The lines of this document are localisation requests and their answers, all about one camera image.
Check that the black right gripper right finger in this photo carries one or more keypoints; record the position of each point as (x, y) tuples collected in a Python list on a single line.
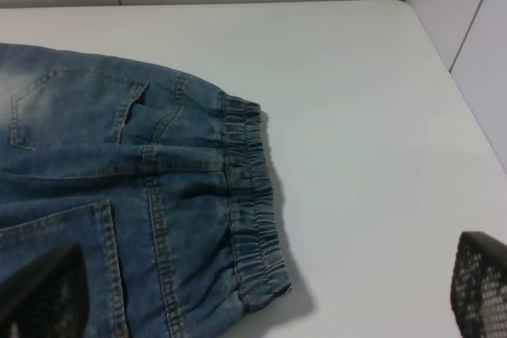
[(478, 287)]

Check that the children's blue denim shorts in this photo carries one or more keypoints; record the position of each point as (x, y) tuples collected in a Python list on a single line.
[(158, 175)]

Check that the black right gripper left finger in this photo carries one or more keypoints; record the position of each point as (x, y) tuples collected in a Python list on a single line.
[(47, 297)]

